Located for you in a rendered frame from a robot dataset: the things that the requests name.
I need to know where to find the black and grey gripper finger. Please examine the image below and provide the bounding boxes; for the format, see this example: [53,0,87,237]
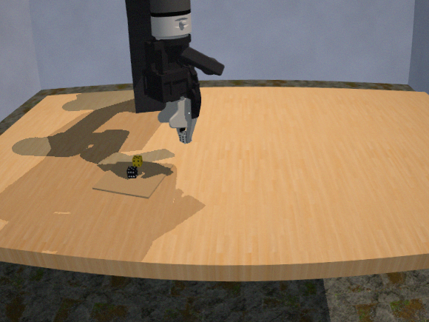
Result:
[158,101,186,136]
[169,78,201,144]

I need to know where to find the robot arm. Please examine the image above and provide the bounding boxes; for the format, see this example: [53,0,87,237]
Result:
[150,0,224,76]

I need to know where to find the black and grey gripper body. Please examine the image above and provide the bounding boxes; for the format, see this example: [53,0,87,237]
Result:
[142,34,198,103]

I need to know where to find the tan square mat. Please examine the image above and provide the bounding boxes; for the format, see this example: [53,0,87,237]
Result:
[92,158,173,199]

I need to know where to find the yellow die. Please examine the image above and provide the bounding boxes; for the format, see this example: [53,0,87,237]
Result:
[132,155,143,167]

